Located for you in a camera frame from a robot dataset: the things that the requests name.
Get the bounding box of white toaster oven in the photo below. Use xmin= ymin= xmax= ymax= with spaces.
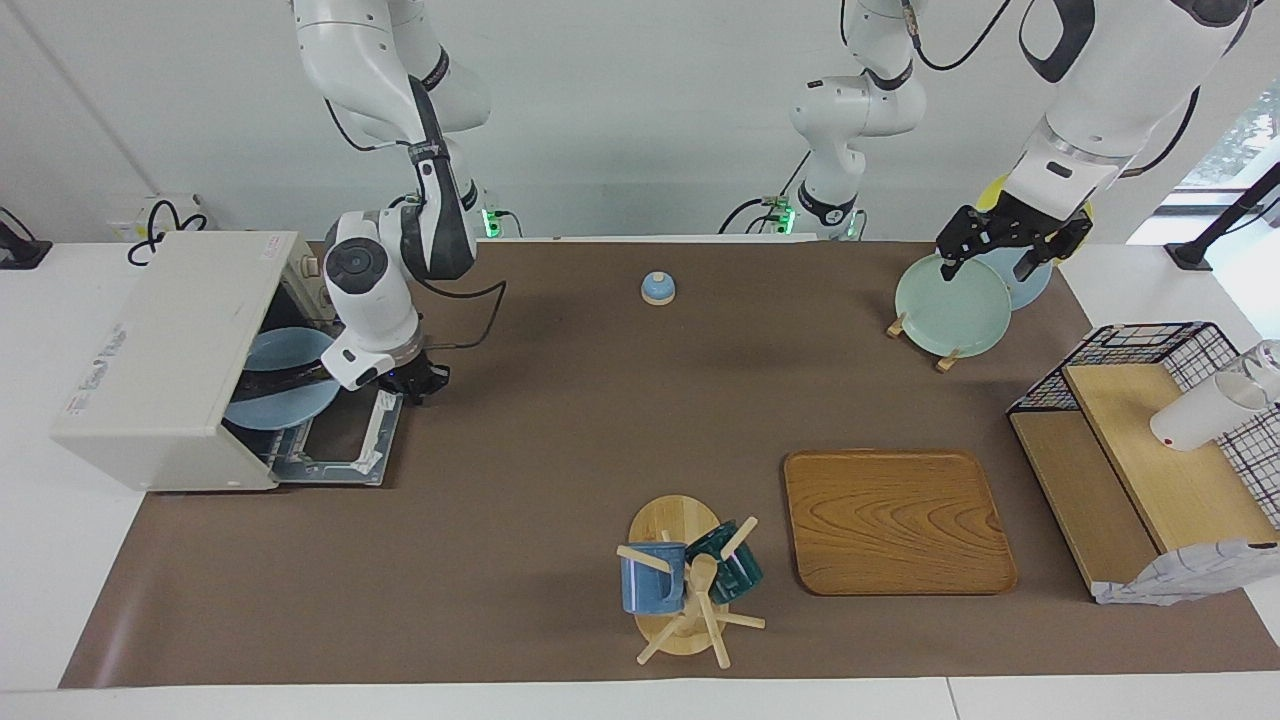
xmin=50 ymin=232 xmax=406 ymax=493

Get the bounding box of light blue racked plate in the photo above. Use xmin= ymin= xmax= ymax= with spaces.
xmin=975 ymin=245 xmax=1054 ymax=311

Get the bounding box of yellow plate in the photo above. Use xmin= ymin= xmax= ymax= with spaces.
xmin=985 ymin=175 xmax=1093 ymax=241

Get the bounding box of pale green plate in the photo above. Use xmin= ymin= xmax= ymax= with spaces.
xmin=895 ymin=253 xmax=1013 ymax=358

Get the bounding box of wooden plate rack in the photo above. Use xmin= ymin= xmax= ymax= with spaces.
xmin=886 ymin=312 xmax=963 ymax=373

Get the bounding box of brown table mat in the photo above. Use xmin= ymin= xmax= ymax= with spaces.
xmin=60 ymin=240 xmax=1280 ymax=689

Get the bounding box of white cup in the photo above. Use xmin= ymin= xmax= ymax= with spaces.
xmin=1150 ymin=373 xmax=1271 ymax=452

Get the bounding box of wooden shelf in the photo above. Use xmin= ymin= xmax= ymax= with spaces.
xmin=1010 ymin=362 xmax=1280 ymax=601

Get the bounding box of clear glass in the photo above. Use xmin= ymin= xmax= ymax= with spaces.
xmin=1240 ymin=340 xmax=1280 ymax=406

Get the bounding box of wooden serving tray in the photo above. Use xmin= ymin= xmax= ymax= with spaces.
xmin=783 ymin=449 xmax=1019 ymax=597

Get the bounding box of wooden mug tree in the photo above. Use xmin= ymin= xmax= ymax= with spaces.
xmin=616 ymin=494 xmax=767 ymax=669

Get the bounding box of blue mug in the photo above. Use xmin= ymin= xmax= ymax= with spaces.
xmin=621 ymin=542 xmax=688 ymax=615

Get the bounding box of white power socket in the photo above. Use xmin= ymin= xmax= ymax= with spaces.
xmin=105 ymin=193 xmax=206 ymax=241

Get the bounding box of white patterned cloth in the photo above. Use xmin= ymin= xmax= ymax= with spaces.
xmin=1092 ymin=540 xmax=1280 ymax=607

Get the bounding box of dark green mug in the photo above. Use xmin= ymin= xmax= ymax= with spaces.
xmin=686 ymin=521 xmax=764 ymax=605

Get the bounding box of black table clamp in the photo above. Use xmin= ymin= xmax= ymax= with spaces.
xmin=0 ymin=205 xmax=53 ymax=271

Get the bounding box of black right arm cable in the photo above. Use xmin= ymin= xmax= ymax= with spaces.
xmin=410 ymin=275 xmax=508 ymax=351

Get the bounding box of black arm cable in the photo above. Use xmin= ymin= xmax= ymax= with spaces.
xmin=410 ymin=275 xmax=508 ymax=351
xmin=900 ymin=0 xmax=1016 ymax=73

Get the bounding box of wooden wire shelf rack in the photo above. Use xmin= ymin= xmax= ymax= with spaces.
xmin=1007 ymin=322 xmax=1280 ymax=531

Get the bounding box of black camera stand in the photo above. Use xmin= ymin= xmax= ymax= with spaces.
xmin=1165 ymin=160 xmax=1280 ymax=271

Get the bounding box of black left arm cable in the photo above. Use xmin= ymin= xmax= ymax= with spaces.
xmin=900 ymin=0 xmax=1016 ymax=73

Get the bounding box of black base cable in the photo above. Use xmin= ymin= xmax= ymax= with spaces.
xmin=720 ymin=150 xmax=813 ymax=236

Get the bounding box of black oven power cable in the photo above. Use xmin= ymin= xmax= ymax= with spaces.
xmin=127 ymin=198 xmax=209 ymax=267

